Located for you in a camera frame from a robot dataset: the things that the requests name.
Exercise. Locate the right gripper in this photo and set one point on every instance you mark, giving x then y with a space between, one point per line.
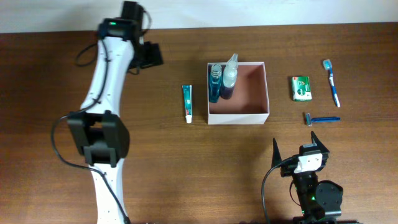
286 168

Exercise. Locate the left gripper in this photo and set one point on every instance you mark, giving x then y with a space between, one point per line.
152 55

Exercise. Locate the green soap box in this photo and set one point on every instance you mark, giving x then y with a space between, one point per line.
301 90

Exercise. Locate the teal mouthwash bottle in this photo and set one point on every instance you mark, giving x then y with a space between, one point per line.
215 81

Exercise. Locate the clear spray bottle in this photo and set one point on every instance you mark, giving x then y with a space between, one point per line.
229 77

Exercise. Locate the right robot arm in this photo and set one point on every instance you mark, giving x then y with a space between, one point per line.
320 201

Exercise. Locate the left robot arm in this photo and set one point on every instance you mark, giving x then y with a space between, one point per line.
97 129

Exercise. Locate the blue disposable razor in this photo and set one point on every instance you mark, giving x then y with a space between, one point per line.
310 121

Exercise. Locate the green toothpaste tube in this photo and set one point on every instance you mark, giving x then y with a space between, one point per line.
187 94

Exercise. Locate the white square cardboard box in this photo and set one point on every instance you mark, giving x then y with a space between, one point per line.
249 103

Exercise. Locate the blue white toothbrush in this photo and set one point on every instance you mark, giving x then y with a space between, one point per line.
328 66

